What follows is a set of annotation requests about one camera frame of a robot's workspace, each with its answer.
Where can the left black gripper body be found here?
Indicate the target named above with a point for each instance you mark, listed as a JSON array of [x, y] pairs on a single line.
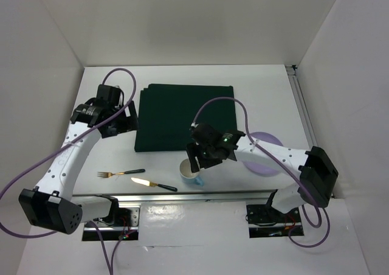
[[120, 123]]

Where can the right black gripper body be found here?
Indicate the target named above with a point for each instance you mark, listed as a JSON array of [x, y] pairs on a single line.
[[209, 159]]

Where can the blue mug white inside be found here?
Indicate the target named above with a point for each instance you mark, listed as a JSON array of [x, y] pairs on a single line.
[[188, 176]]

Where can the dark green cloth placemat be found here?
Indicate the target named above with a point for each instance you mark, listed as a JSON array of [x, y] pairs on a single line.
[[167, 111]]

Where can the gold knife black handle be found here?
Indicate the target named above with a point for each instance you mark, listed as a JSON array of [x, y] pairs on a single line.
[[152, 184]]

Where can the purple plastic plate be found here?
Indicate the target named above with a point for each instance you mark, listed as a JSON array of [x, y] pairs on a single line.
[[260, 169]]

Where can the gold fork black handle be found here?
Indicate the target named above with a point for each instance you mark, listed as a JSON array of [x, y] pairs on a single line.
[[110, 174]]

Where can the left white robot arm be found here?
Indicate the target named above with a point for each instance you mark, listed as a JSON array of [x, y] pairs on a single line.
[[51, 204]]

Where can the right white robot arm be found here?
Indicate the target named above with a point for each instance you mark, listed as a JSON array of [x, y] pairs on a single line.
[[313, 172]]

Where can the aluminium rail front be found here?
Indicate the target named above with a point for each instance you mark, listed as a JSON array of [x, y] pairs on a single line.
[[191, 197]]

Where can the aluminium rail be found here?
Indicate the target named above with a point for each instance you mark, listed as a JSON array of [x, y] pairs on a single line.
[[291, 71], [191, 197]]

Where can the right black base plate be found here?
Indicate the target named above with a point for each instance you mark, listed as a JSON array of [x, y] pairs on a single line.
[[264, 222]]

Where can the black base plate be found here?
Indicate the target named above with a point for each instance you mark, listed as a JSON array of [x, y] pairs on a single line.
[[264, 222], [125, 225]]

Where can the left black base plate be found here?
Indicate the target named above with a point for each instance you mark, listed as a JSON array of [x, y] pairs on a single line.
[[125, 225]]

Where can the aluminium rail right side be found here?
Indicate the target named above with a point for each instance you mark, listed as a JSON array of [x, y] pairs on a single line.
[[291, 71]]

